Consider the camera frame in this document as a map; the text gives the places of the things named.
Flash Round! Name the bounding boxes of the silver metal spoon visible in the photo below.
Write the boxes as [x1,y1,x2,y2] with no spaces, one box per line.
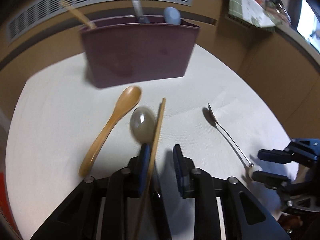
[207,103,263,181]

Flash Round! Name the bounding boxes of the wooden chopstick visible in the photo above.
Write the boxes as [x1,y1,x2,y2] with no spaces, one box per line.
[133,98,166,239]
[60,0,97,29]

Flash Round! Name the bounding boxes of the grey round spoon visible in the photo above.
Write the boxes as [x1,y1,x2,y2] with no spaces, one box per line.
[130,106,156,145]

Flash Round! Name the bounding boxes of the black handled utensil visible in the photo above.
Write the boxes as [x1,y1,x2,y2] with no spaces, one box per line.
[132,0,150,23]

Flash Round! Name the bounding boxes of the wooden cabinet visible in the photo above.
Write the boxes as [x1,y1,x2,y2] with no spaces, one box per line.
[1,0,319,138]

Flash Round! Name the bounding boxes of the wooden spoon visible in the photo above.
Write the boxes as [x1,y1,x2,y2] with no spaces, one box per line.
[78,86,142,178]

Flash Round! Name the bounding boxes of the white tablecloth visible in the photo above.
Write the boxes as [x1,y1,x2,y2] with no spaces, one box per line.
[5,46,298,239]

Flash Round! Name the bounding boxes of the red stool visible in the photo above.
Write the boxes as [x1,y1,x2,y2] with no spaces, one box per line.
[0,172,15,230]

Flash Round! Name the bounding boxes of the maroon utensil holder box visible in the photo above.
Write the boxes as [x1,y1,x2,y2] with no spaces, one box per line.
[80,15,200,88]

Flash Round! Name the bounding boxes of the green patterned cloth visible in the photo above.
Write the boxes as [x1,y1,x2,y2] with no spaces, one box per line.
[228,0,281,32]

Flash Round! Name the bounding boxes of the countertop clutter items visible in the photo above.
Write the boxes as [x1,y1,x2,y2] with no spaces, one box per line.
[255,0,291,27]

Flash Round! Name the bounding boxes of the light blue spoon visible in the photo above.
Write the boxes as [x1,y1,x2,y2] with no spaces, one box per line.
[163,7,181,25]

